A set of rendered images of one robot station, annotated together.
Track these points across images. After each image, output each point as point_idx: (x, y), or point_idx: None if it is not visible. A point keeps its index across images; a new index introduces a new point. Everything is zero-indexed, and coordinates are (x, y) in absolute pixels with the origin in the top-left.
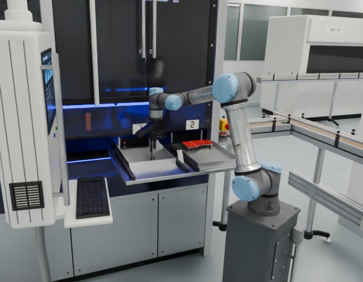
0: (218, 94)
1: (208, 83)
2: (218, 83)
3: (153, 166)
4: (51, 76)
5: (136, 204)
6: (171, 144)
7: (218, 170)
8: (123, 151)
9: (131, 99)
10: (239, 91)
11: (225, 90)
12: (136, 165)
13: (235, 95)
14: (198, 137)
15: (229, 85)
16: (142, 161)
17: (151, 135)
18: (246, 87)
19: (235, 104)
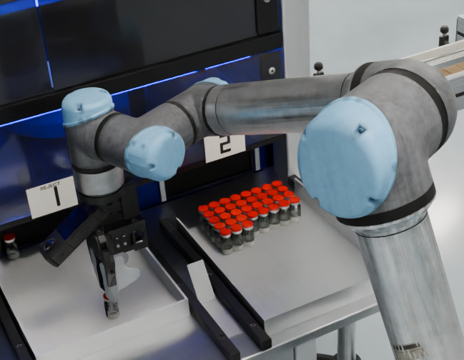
0: (324, 186)
1: (262, 1)
2: (322, 147)
3: (118, 342)
4: None
5: None
6: (166, 207)
7: (332, 326)
8: (12, 271)
9: (6, 116)
10: (404, 173)
11: (349, 178)
12: (61, 357)
13: (391, 191)
14: (248, 162)
15: (366, 164)
16: (80, 319)
17: (94, 245)
18: (427, 143)
19: (391, 222)
